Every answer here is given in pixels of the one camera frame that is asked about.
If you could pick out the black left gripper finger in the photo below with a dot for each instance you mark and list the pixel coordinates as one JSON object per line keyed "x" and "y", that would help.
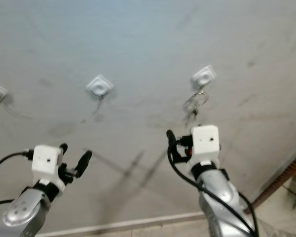
{"x": 85, "y": 159}
{"x": 63, "y": 146}

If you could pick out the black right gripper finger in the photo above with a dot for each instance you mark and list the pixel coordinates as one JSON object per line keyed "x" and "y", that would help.
{"x": 171, "y": 140}

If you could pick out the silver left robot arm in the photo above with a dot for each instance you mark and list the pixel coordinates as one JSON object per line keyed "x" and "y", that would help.
{"x": 19, "y": 215}

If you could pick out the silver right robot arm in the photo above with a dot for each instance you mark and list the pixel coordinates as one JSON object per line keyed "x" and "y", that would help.
{"x": 219, "y": 197}

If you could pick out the white baseboard strip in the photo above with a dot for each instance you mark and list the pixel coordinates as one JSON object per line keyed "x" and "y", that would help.
{"x": 133, "y": 223}

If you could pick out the red brick door pillar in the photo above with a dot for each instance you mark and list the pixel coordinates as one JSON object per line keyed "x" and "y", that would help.
{"x": 281, "y": 177}

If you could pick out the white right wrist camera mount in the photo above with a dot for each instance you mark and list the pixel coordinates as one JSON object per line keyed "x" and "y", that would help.
{"x": 206, "y": 140}

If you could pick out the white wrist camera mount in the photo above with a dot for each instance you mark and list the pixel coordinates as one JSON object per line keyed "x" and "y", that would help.
{"x": 206, "y": 140}
{"x": 45, "y": 160}

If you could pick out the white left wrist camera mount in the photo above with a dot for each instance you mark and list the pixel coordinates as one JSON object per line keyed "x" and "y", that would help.
{"x": 45, "y": 160}

